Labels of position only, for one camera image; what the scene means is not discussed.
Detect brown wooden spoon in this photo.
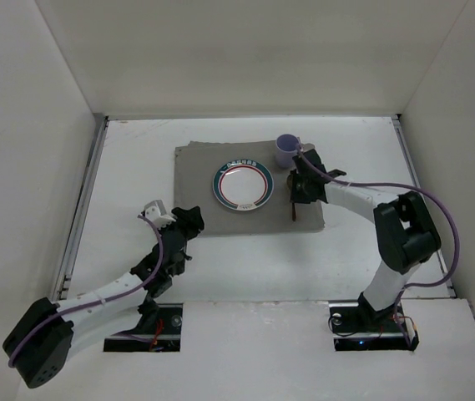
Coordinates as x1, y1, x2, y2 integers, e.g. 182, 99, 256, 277
286, 170, 300, 222

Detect lavender cup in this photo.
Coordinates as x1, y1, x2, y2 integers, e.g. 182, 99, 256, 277
275, 134, 301, 169

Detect grey cloth placemat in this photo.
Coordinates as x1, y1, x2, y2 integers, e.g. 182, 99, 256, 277
174, 140, 325, 236

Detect green rimmed white plate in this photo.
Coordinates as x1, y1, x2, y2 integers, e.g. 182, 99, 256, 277
212, 159, 275, 212

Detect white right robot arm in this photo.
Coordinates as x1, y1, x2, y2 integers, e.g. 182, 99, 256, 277
287, 150, 442, 332

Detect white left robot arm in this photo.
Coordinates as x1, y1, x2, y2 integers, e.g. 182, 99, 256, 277
3, 200, 205, 388

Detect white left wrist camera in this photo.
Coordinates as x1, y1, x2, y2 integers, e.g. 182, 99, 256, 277
141, 200, 175, 228

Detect left aluminium table rail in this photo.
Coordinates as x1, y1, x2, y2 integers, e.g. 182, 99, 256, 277
50, 113, 109, 301

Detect aluminium table rail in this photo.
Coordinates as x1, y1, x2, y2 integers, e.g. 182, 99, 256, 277
50, 113, 109, 301
391, 113, 457, 298

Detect right aluminium table rail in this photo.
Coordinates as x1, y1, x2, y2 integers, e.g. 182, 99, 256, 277
391, 113, 457, 298

